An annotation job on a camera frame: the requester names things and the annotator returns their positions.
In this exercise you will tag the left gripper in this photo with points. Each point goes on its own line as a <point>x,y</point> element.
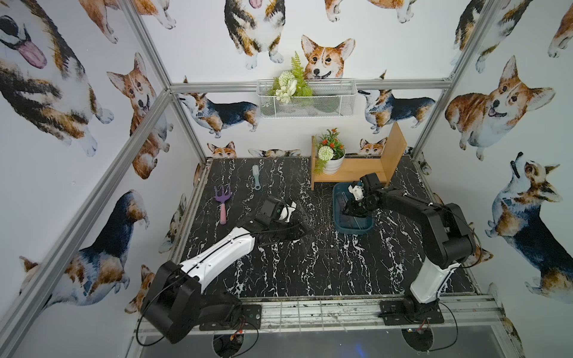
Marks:
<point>293,226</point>

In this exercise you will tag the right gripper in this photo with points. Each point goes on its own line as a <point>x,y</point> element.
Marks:
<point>356,207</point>

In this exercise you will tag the teal plastic storage box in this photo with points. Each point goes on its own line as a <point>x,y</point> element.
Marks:
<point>344,224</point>

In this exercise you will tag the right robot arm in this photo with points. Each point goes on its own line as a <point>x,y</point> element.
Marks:
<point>447,240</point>

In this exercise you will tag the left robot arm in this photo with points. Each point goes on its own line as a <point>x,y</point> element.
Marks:
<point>177,302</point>

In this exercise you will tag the wooden desk shelf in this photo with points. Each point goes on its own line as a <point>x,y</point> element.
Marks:
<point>354,168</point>

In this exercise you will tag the potted flower white pot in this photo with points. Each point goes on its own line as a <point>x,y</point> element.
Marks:
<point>330,152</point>

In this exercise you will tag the purple pink garden rake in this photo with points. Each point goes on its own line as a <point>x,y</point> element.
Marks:
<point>222,194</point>

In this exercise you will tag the teal cleaning brush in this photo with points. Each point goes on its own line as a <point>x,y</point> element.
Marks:
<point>256,177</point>

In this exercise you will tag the green fern white flowers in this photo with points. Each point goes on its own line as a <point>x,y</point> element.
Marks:
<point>291,84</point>

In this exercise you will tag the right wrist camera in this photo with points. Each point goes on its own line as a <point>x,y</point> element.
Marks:
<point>357,191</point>

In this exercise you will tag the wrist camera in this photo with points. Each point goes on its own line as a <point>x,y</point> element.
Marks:
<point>357,191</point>
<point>287,211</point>

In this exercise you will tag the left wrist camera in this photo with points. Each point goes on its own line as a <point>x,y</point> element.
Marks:
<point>287,211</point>

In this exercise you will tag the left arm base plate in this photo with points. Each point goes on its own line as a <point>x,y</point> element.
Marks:
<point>226,317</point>

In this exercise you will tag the white wire wall basket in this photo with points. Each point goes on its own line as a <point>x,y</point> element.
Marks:
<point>329,98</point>

